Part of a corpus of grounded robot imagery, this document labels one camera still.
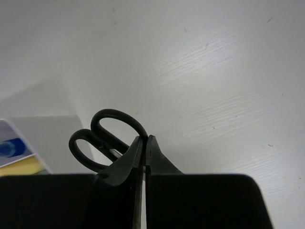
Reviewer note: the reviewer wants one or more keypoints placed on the black-handled scissors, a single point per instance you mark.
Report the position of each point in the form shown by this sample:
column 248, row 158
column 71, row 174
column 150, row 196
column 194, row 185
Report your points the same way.
column 103, row 140

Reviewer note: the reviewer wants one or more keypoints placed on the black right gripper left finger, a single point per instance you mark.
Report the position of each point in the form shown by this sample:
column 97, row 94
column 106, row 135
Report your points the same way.
column 110, row 199

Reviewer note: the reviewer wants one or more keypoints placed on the white six-compartment organizer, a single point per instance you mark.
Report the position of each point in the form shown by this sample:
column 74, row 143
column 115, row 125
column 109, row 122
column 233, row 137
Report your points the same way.
column 46, row 138

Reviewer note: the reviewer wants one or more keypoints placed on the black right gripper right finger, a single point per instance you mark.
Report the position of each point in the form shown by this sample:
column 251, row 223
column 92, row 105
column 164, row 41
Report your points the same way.
column 175, row 200

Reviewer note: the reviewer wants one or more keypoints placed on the yellow highlighter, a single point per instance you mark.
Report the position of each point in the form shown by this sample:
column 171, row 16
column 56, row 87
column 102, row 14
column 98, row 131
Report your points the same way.
column 28, row 166

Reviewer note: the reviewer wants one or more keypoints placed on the blue-capped glue bottle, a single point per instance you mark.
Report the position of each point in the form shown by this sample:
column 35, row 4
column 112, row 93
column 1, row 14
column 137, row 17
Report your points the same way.
column 11, row 148

